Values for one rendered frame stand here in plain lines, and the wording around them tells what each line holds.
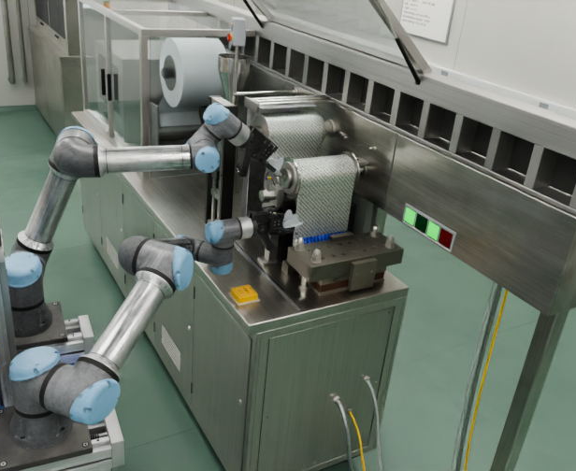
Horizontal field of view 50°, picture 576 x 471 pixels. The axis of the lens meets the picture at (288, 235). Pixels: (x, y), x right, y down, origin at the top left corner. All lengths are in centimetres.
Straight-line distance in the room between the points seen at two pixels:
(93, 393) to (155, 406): 151
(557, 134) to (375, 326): 98
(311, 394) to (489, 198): 97
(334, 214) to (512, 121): 76
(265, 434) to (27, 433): 93
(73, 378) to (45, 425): 18
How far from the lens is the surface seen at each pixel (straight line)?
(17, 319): 212
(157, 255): 173
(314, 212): 224
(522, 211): 186
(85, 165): 188
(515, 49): 493
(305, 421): 242
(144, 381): 319
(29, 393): 164
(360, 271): 219
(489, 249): 196
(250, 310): 206
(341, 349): 229
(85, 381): 157
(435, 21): 551
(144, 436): 291
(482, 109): 193
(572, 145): 175
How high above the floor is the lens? 203
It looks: 26 degrees down
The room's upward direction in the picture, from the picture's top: 6 degrees clockwise
